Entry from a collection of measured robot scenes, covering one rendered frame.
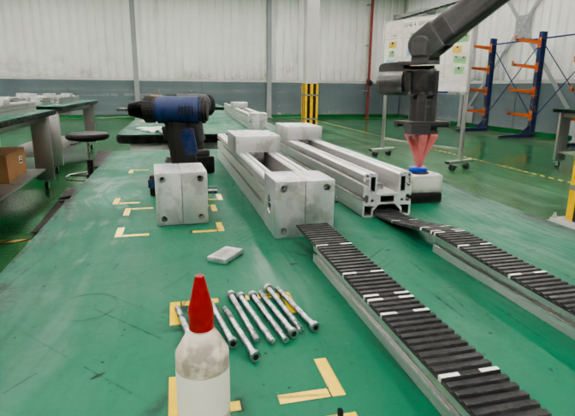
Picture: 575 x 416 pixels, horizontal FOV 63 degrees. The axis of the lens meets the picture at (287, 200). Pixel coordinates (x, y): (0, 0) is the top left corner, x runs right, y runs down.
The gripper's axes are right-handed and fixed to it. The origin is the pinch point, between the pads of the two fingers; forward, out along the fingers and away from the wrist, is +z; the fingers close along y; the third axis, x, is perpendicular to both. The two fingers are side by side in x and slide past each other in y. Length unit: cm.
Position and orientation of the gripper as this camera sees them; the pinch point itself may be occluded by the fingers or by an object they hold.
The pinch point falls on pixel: (418, 163)
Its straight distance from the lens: 107.1
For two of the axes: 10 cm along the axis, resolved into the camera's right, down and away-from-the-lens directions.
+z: -0.1, 9.7, 2.3
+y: -9.7, 0.5, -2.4
